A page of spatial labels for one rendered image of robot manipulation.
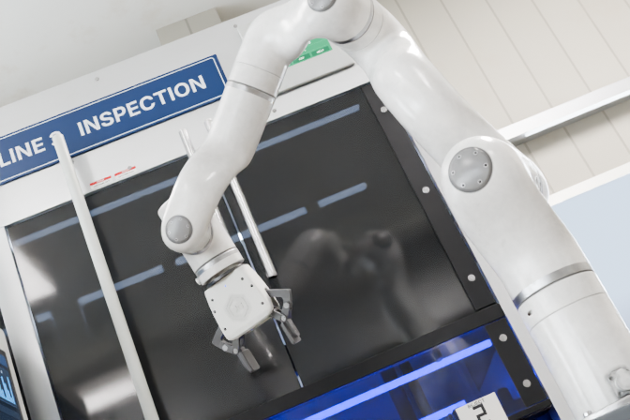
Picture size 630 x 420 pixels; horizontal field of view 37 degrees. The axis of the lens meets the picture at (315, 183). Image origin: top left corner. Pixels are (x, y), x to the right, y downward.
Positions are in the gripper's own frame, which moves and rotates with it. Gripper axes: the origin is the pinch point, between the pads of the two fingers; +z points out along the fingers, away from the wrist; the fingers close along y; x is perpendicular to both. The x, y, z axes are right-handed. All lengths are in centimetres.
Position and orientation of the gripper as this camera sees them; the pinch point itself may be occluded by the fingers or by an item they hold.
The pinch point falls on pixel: (273, 352)
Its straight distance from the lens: 164.6
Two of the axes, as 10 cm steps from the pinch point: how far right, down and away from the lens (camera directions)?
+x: 3.1, -0.1, 9.5
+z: 5.4, 8.2, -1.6
